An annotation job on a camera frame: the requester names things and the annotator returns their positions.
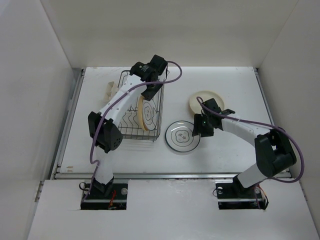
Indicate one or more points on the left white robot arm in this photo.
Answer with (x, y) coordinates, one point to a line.
(144, 79)

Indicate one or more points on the cream plastic cutlery holder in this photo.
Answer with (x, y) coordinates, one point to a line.
(110, 91)

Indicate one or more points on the white plate green lettered rim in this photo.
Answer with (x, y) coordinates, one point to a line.
(178, 137)

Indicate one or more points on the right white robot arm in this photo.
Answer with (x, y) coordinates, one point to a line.
(275, 150)

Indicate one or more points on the grey wire dish rack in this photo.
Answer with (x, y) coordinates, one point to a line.
(129, 124)

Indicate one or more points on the yellow-backed white plate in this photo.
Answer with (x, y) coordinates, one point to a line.
(147, 114)

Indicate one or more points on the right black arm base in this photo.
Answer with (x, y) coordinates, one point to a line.
(231, 198)

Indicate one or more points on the aluminium table rail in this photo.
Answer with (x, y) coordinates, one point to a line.
(221, 155)

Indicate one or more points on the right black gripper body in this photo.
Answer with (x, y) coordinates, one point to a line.
(202, 125)

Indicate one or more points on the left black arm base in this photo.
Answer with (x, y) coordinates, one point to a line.
(114, 200)

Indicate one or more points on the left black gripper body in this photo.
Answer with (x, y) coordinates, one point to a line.
(148, 93)

